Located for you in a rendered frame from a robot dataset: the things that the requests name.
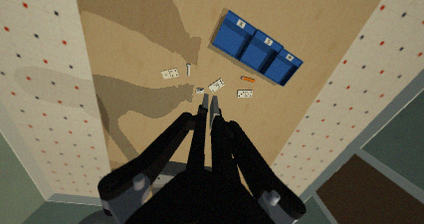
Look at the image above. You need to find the blue rack of labelled bins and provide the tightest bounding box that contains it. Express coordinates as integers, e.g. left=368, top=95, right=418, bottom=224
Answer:
left=212, top=10, right=303, bottom=87

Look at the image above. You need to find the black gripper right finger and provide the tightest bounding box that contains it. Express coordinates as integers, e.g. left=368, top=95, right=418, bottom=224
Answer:
left=210, top=96, right=307, bottom=224

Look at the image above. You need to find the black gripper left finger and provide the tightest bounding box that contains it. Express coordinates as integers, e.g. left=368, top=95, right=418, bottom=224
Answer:
left=98, top=94, right=209, bottom=224

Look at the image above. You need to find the white domino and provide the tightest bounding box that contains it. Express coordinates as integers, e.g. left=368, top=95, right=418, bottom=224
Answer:
left=208, top=79, right=225, bottom=93
left=237, top=90, right=253, bottom=98

